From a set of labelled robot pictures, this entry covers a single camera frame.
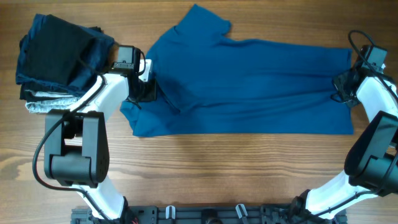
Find right white clip on rail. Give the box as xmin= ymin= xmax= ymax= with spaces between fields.
xmin=235 ymin=203 xmax=249 ymax=224

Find black folded garment underneath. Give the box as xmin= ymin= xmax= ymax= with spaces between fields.
xmin=20 ymin=83 xmax=74 ymax=102

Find navy folded garment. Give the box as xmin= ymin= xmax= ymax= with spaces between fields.
xmin=16 ymin=14 xmax=115 ymax=96

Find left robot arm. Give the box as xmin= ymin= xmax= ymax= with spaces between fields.
xmin=32 ymin=45 xmax=156 ymax=223

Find blue polo shirt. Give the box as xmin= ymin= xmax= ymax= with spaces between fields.
xmin=120 ymin=5 xmax=354 ymax=137

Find white clip on rail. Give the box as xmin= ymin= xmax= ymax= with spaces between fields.
xmin=165 ymin=205 xmax=176 ymax=220
xmin=235 ymin=203 xmax=249 ymax=224

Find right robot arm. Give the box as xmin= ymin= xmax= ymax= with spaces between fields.
xmin=287 ymin=44 xmax=397 ymax=223

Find black folded garment on top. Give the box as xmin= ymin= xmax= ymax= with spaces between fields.
xmin=22 ymin=15 xmax=94 ymax=85

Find left white clip on rail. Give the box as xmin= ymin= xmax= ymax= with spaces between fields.
xmin=165 ymin=205 xmax=176 ymax=220

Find light blue folded jeans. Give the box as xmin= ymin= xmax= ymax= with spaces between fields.
xmin=25 ymin=96 xmax=80 ymax=113

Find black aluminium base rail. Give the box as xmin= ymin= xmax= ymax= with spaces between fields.
xmin=70 ymin=203 xmax=348 ymax=224

